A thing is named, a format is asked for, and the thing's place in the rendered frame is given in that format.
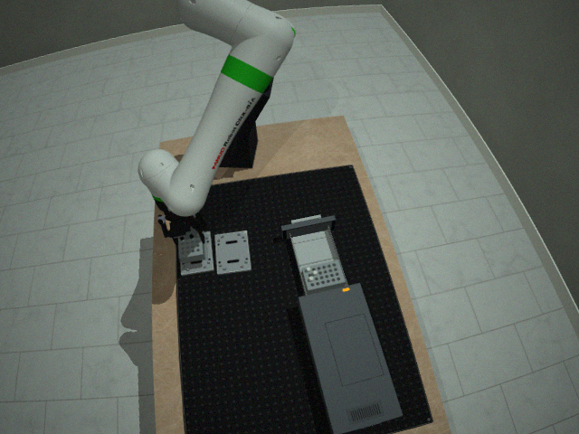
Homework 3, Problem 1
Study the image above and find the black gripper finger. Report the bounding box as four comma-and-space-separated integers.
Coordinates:
182, 212, 206, 243
158, 214, 178, 248

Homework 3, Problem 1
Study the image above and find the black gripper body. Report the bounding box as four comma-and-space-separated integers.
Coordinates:
164, 212, 190, 222

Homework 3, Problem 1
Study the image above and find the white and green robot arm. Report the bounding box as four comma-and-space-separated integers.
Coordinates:
138, 0, 296, 217

